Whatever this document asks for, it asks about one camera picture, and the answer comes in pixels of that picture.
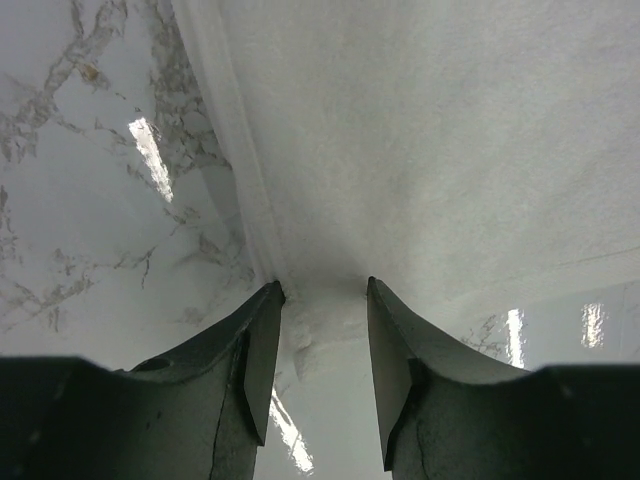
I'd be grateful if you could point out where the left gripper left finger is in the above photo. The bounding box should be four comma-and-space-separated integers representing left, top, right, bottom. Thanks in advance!
1, 282, 285, 479

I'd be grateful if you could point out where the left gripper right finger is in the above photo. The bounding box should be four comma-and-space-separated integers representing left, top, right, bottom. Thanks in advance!
367, 278, 639, 479

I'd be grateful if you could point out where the white towel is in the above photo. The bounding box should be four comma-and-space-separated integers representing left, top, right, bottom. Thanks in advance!
173, 1, 639, 378

